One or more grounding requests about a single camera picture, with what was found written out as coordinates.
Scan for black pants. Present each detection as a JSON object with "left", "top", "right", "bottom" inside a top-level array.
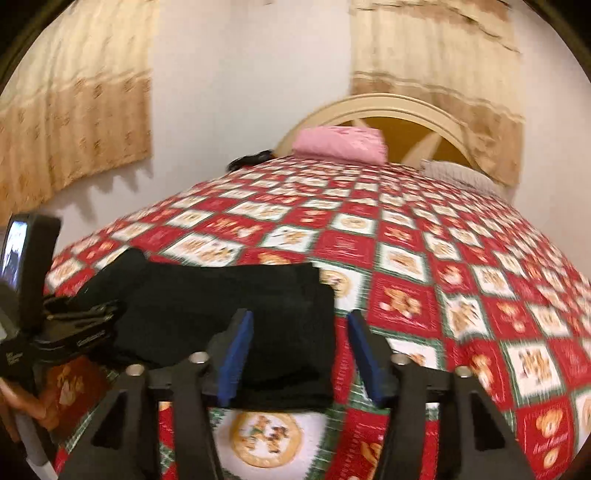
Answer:
[{"left": 71, "top": 248, "right": 337, "bottom": 410}]

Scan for person's left hand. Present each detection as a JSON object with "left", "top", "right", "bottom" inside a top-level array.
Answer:
[{"left": 0, "top": 378, "right": 59, "bottom": 443}]

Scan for phone mounted on gripper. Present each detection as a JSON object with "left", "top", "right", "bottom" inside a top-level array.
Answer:
[{"left": 1, "top": 212, "right": 62, "bottom": 336}]

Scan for red christmas patchwork bedspread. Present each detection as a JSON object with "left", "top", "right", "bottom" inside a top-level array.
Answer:
[{"left": 48, "top": 157, "right": 590, "bottom": 479}]

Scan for black object beside bed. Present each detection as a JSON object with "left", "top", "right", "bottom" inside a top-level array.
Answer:
[{"left": 226, "top": 150, "right": 276, "bottom": 173}]

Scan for striped grey pillow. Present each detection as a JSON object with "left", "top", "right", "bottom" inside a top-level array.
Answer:
[{"left": 420, "top": 160, "right": 506, "bottom": 200}]

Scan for pink pillow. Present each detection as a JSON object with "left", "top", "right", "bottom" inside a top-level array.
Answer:
[{"left": 291, "top": 126, "right": 388, "bottom": 165}]

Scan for cream wooden headboard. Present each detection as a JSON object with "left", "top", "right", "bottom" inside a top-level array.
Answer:
[{"left": 274, "top": 93, "right": 479, "bottom": 170}]

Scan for beige curtain over headboard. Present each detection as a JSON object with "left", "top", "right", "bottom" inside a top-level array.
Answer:
[{"left": 349, "top": 1, "right": 525, "bottom": 187}]

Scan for beige curtain on side wall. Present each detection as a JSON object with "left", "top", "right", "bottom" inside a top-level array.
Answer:
[{"left": 1, "top": 1, "right": 159, "bottom": 223}]

